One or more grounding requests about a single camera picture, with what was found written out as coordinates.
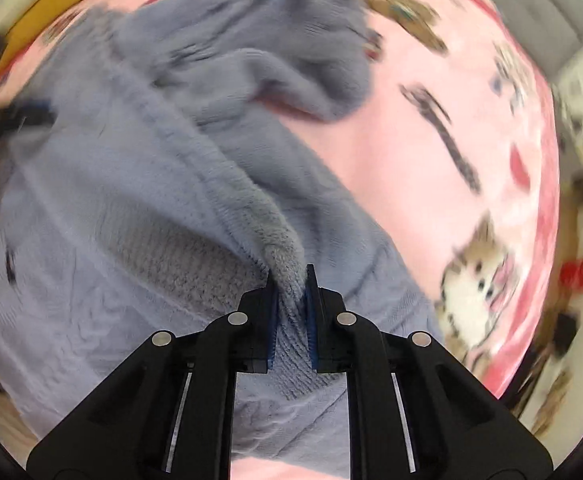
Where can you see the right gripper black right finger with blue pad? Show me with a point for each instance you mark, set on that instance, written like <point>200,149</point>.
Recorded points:
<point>414,411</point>

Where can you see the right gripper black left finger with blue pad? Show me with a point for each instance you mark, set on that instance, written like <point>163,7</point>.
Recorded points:
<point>166,412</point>

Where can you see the lavender knit sweater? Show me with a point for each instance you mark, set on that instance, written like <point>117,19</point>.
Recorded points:
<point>167,187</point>

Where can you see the red shopping bag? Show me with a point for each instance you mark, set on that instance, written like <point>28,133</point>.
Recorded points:
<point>570,277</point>

